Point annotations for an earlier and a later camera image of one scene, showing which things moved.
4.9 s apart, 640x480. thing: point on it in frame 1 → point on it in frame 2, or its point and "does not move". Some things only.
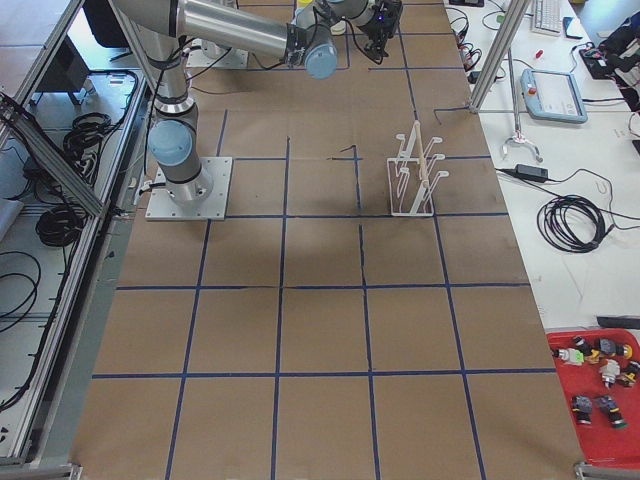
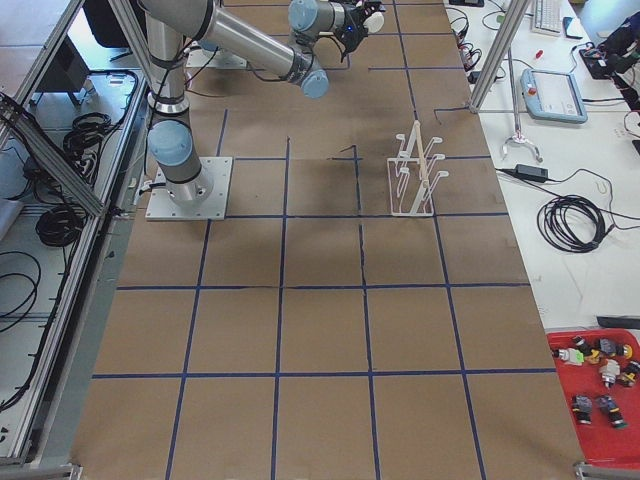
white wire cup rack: (410, 184) does not move
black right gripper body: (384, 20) → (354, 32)
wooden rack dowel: (424, 182) does not move
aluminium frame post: (512, 21) does not move
